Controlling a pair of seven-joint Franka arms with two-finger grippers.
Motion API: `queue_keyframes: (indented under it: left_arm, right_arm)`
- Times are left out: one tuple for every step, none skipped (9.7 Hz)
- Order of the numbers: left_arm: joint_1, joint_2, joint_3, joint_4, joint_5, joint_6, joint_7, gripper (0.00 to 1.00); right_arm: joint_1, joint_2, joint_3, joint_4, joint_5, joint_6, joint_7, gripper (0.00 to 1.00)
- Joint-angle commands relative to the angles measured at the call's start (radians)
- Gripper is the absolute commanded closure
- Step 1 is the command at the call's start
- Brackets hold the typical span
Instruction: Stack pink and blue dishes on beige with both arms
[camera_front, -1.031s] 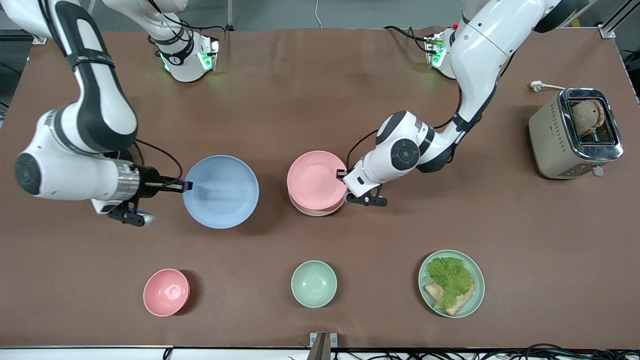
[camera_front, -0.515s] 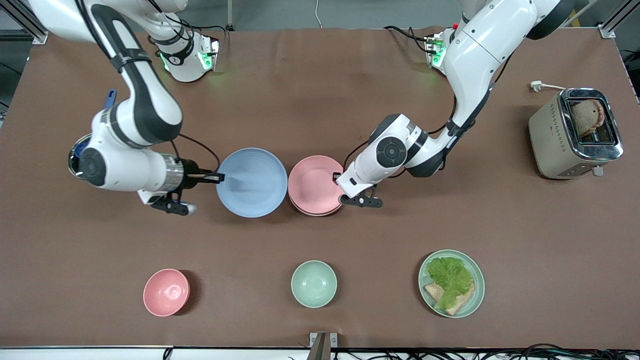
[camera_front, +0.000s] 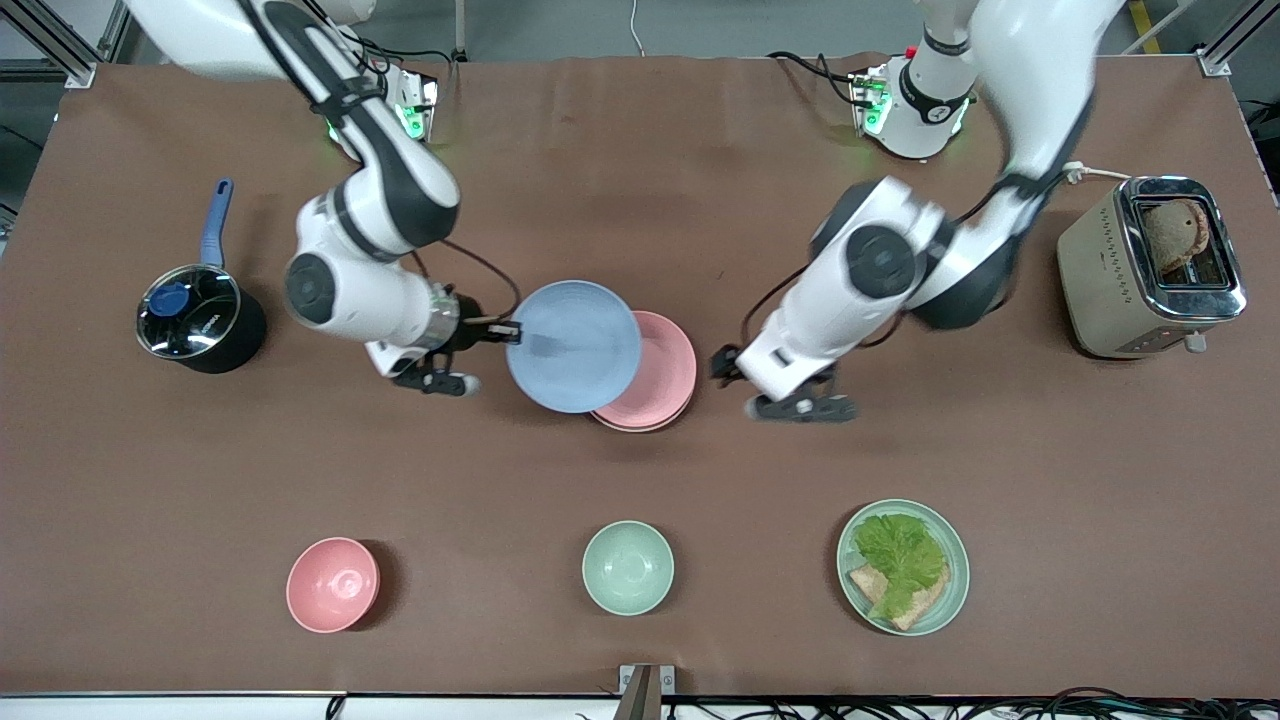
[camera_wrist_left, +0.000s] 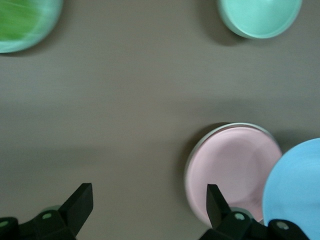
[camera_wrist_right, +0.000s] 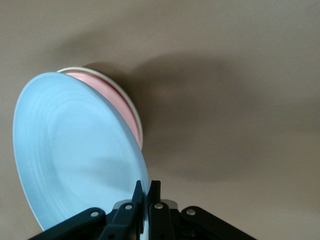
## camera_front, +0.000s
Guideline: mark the green lettuce leaf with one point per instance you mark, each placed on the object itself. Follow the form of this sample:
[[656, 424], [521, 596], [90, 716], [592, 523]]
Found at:
[[900, 560]]

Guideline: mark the pink bowl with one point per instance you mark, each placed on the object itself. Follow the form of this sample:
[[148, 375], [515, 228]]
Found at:
[[332, 585]]

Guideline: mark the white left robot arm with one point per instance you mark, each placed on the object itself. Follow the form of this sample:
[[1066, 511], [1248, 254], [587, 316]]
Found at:
[[880, 265]]

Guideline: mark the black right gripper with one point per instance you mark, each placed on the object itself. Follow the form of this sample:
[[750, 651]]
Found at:
[[474, 331]]

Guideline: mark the beige plate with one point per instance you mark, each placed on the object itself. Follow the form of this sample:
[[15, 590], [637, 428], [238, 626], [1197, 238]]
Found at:
[[645, 430]]

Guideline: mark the pink plate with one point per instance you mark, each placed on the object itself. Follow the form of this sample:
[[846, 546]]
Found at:
[[665, 370]]

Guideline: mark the brown table cover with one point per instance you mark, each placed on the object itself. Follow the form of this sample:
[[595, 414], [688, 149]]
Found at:
[[700, 180]]

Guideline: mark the green plate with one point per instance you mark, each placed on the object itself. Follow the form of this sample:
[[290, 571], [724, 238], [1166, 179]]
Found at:
[[955, 590]]

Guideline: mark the grey metal bracket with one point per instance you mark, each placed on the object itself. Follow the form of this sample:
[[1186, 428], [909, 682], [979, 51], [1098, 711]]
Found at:
[[645, 690]]

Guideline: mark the beige and chrome toaster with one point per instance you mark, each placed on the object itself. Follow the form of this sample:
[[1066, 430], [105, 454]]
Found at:
[[1105, 290]]

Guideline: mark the blue plate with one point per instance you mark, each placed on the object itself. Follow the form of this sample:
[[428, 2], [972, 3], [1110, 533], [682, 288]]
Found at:
[[580, 345]]

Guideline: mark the green bowl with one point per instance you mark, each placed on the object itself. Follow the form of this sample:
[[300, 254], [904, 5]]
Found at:
[[628, 567]]

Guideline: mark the brown toast slice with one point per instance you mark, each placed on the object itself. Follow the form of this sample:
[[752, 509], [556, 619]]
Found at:
[[1175, 235]]

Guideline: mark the glass lid with blue knob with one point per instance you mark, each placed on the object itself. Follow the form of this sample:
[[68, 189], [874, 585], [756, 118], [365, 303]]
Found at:
[[190, 310]]

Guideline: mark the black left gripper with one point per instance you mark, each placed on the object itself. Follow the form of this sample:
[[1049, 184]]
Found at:
[[723, 363]]

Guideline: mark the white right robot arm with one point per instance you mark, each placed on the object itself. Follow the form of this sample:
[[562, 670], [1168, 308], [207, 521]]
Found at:
[[390, 200]]

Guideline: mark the brown bread slice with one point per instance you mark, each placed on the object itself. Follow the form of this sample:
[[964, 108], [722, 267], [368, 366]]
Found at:
[[918, 610]]

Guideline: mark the aluminium frame post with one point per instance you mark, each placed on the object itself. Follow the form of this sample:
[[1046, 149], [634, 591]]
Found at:
[[1225, 50], [60, 45]]

